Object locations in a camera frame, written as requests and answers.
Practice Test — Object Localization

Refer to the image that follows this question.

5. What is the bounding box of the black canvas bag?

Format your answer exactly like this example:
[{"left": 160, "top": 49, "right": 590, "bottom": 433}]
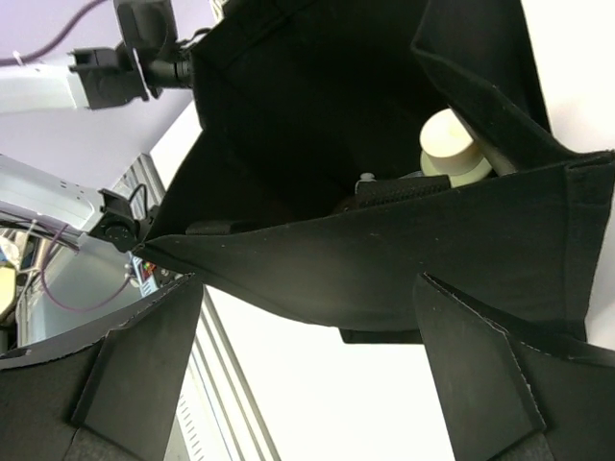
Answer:
[{"left": 135, "top": 1, "right": 614, "bottom": 342}]

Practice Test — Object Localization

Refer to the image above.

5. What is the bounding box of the aluminium rail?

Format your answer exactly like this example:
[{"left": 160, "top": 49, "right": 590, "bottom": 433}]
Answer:
[{"left": 114, "top": 153, "right": 283, "bottom": 461}]

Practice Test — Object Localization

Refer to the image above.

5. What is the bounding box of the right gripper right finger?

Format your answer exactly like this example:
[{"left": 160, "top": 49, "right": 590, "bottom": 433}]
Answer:
[{"left": 413, "top": 274, "right": 614, "bottom": 460}]

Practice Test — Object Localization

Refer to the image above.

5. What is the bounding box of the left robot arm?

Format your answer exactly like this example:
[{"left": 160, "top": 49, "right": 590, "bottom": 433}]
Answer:
[{"left": 1, "top": 1, "right": 192, "bottom": 252}]

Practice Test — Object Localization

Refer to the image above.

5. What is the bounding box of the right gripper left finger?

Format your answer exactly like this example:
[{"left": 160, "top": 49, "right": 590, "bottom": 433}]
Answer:
[{"left": 1, "top": 275, "right": 203, "bottom": 460}]

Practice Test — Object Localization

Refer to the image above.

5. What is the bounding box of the green bottle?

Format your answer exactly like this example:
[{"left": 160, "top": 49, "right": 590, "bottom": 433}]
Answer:
[{"left": 419, "top": 109, "right": 498, "bottom": 187}]

